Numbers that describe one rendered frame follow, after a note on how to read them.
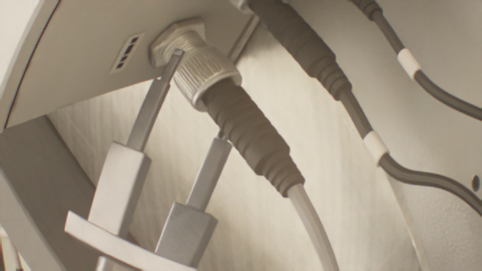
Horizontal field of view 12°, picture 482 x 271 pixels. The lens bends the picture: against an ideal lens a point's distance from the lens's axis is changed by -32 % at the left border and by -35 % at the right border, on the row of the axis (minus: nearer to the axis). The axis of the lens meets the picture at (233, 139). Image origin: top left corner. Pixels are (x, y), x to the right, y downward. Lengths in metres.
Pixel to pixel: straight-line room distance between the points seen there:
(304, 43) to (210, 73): 0.04
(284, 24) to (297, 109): 0.06
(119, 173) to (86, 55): 0.04
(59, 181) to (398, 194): 0.15
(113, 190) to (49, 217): 0.11
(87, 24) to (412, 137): 0.11
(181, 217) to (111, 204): 0.05
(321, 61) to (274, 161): 0.04
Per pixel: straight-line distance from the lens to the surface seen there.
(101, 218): 0.84
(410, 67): 0.80
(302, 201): 0.85
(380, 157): 0.82
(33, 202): 0.95
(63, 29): 0.83
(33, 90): 0.85
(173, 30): 0.87
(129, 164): 0.84
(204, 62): 0.87
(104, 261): 0.83
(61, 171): 0.98
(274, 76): 0.90
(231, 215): 0.93
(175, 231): 0.89
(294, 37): 0.84
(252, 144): 0.86
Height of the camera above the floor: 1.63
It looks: 9 degrees down
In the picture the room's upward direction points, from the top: 5 degrees counter-clockwise
